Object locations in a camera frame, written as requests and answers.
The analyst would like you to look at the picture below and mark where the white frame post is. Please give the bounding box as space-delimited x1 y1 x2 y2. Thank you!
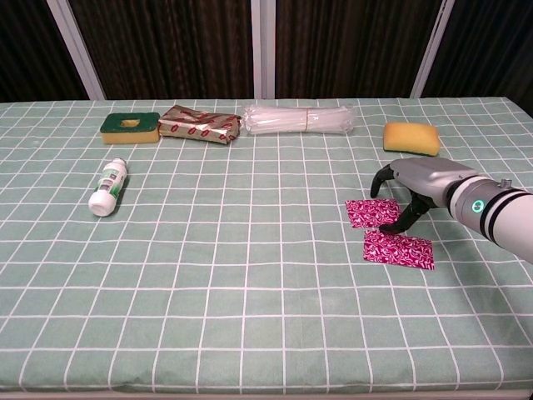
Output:
410 0 456 99
46 0 107 102
250 0 276 100

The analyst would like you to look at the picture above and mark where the clear bag of white straws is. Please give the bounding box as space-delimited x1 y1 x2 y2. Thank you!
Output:
242 103 357 138

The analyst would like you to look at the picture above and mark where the green yellow sponge with hole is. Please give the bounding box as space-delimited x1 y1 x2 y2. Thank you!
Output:
100 112 162 147

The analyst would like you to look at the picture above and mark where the green grid tablecloth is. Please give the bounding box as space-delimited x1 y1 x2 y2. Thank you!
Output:
0 96 533 395

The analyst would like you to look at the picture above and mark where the dark brown curtain panel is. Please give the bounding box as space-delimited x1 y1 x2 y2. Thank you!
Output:
274 0 443 100
0 0 89 103
423 0 533 126
69 0 254 101

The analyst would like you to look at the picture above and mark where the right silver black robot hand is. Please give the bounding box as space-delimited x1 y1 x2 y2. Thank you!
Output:
369 157 476 234

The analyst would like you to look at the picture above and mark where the gold red foil package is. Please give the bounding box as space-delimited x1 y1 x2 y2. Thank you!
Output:
157 104 244 147

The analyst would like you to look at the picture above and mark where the pink patterned packet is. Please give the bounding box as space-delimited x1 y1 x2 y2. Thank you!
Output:
361 229 430 271
345 197 402 230

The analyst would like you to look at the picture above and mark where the white bottle green label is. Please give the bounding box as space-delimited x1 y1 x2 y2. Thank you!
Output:
87 157 129 218

